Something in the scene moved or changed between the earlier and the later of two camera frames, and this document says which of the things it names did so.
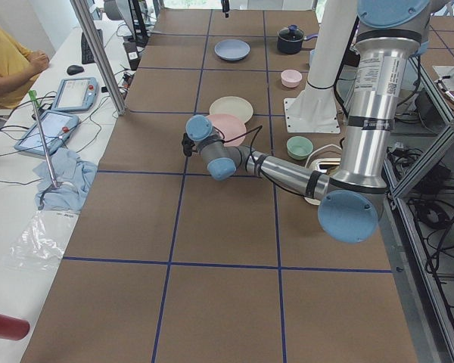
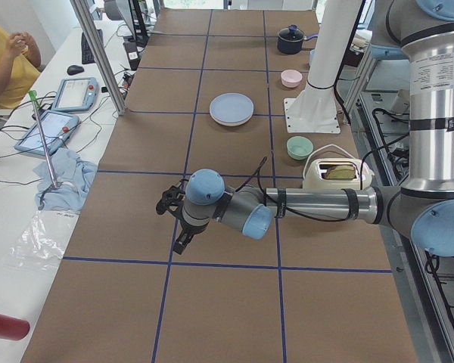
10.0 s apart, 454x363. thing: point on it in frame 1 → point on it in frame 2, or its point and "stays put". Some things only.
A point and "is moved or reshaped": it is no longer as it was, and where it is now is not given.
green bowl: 299,147 stays put
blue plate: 232,49 → 231,109
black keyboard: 87,54 stays put
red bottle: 1,326 stays put
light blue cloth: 74,177 stays put
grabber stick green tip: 33,97 stays put
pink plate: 230,126 is moved or reshaped
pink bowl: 290,78 stays put
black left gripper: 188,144 → 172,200
